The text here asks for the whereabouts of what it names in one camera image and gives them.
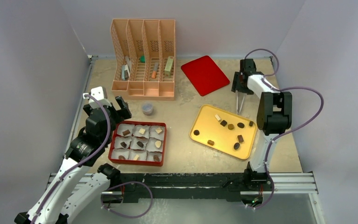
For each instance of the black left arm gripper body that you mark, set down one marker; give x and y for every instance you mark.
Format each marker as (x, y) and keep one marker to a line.
(114, 113)

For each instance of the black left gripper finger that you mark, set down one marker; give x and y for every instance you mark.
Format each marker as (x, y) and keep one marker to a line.
(122, 104)
(124, 113)

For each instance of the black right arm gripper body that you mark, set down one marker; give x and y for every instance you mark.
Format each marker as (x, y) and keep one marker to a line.
(240, 87)

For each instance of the brown chocolate piece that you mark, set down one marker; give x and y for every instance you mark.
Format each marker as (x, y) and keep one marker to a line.
(126, 132)

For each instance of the white chocolate square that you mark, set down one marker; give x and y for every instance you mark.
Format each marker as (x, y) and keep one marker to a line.
(158, 130)

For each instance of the white chocolate oval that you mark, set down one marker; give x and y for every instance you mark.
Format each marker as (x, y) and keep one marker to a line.
(158, 144)

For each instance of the metal tongs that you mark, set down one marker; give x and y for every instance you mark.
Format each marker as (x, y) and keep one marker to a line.
(240, 98)

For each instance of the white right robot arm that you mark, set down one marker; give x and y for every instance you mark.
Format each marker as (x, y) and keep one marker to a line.
(274, 118)

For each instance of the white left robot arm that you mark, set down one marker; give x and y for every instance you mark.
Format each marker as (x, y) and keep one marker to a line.
(83, 151)

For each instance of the red chocolate box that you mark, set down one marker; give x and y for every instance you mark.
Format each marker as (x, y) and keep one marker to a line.
(124, 149)

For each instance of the dark round chocolate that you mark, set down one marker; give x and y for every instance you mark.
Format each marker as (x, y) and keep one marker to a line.
(236, 146)

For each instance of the clear paperclip jar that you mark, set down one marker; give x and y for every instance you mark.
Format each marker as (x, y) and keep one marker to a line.
(147, 109)

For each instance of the grey stapler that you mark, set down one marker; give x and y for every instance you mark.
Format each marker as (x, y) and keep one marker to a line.
(125, 72)

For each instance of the red flat lid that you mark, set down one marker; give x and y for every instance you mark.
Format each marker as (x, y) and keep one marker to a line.
(205, 75)

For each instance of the green eraser block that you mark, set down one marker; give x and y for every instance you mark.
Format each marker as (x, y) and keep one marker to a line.
(142, 59)

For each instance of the green small carton box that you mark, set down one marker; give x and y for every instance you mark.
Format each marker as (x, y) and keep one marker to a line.
(168, 66)

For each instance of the pink plastic desk organizer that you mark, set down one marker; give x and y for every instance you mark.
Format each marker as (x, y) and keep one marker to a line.
(145, 51)

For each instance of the yellow tray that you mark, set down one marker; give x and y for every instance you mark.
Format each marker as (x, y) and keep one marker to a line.
(222, 135)

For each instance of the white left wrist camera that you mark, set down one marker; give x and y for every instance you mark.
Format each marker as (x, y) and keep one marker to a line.
(97, 96)

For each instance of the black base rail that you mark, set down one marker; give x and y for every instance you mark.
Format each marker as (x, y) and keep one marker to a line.
(247, 187)

